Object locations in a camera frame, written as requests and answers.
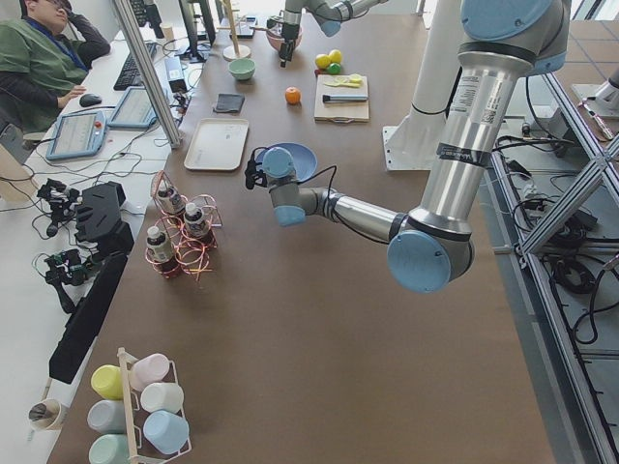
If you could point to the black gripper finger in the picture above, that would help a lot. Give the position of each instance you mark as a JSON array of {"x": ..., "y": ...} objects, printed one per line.
[{"x": 286, "y": 52}]

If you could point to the orange fruit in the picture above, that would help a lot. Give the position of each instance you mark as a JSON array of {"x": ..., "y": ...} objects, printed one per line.
[{"x": 292, "y": 95}]

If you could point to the blue plate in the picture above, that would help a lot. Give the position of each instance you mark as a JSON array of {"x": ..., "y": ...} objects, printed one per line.
[{"x": 305, "y": 161}]

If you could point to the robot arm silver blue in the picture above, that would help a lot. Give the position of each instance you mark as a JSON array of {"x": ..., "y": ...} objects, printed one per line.
[
  {"x": 477, "y": 58},
  {"x": 328, "y": 16}
]

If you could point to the pink bowl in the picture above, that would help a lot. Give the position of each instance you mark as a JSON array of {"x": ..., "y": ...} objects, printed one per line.
[{"x": 275, "y": 39}]

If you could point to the yellow lemon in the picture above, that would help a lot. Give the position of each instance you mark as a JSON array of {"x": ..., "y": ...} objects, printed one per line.
[
  {"x": 335, "y": 56},
  {"x": 322, "y": 61}
]

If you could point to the green bowl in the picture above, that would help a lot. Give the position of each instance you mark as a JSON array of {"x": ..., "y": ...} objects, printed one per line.
[{"x": 242, "y": 69}]

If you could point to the beige rectangular tray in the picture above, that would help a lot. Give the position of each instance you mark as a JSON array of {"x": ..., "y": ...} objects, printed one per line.
[{"x": 217, "y": 144}]

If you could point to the green lime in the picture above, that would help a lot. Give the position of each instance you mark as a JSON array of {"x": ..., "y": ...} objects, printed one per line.
[{"x": 334, "y": 68}]

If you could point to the wooden mug tree stand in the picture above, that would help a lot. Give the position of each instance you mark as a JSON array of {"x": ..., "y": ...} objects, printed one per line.
[{"x": 236, "y": 50}]

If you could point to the yellow peeled fruit slices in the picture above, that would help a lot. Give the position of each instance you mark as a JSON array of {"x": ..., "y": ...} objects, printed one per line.
[{"x": 347, "y": 81}]

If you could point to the dark drink bottle middle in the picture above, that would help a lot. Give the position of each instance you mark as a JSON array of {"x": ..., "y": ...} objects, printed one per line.
[{"x": 195, "y": 221}]

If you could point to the dark drink bottle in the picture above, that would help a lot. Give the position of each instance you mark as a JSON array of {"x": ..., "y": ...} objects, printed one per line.
[
  {"x": 195, "y": 221},
  {"x": 160, "y": 250},
  {"x": 170, "y": 200}
]

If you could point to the wooden cutting board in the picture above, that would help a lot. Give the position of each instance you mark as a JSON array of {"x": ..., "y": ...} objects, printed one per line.
[{"x": 340, "y": 112}]

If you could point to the dark folded cloth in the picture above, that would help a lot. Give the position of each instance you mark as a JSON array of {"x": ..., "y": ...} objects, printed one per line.
[{"x": 229, "y": 103}]

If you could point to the dark drink bottle back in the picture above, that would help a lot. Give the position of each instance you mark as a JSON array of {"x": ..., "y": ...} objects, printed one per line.
[{"x": 170, "y": 200}]

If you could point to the dark drink bottle front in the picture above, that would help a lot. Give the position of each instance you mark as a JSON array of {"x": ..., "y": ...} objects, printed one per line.
[{"x": 160, "y": 250}]

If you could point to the blue teach pendant back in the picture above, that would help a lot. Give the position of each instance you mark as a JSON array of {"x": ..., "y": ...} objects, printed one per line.
[{"x": 134, "y": 112}]

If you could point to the blue teach pendant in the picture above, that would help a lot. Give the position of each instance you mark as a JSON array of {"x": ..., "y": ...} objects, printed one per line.
[
  {"x": 134, "y": 112},
  {"x": 77, "y": 135}
]

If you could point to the black keyboard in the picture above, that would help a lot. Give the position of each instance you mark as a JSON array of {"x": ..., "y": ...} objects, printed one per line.
[{"x": 130, "y": 75}]

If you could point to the black computer mouse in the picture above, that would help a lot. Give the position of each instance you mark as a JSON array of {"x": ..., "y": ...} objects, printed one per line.
[{"x": 89, "y": 100}]

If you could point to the blue teach pendant front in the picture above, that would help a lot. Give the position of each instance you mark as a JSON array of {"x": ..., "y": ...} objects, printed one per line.
[{"x": 77, "y": 135}]

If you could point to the pink cup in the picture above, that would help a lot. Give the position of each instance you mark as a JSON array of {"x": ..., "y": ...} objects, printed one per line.
[{"x": 148, "y": 370}]

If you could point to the white cup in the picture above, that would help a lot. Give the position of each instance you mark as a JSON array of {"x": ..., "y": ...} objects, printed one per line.
[{"x": 162, "y": 396}]

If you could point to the seated person green shirt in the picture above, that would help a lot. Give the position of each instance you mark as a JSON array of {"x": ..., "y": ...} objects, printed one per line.
[{"x": 45, "y": 56}]

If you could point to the yellow cup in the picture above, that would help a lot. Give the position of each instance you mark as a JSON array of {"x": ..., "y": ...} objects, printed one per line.
[{"x": 106, "y": 381}]

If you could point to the black long bar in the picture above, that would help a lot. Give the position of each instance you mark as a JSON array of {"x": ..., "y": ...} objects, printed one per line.
[{"x": 85, "y": 323}]

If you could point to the blue cup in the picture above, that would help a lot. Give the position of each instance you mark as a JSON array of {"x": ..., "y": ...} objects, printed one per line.
[{"x": 167, "y": 432}]

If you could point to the grey cup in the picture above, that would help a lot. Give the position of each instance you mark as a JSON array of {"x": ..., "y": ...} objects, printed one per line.
[{"x": 107, "y": 417}]

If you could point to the mint green cup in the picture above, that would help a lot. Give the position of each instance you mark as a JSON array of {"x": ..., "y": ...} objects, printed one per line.
[{"x": 109, "y": 449}]

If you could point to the paper cup with utensils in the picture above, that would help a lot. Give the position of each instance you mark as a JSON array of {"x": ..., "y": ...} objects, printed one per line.
[{"x": 46, "y": 415}]

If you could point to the black handled knife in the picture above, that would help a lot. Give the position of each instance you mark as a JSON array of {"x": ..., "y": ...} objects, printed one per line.
[{"x": 344, "y": 98}]

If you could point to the copper wire bottle basket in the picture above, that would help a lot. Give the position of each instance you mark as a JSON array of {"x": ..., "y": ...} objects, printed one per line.
[{"x": 192, "y": 255}]

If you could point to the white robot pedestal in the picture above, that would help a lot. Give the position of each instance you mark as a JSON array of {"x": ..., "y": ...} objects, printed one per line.
[{"x": 412, "y": 144}]

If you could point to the black plastic mount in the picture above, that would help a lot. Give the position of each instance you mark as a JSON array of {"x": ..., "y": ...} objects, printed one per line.
[{"x": 98, "y": 219}]

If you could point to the aluminium frame post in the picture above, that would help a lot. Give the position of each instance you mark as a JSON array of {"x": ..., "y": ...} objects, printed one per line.
[{"x": 132, "y": 34}]

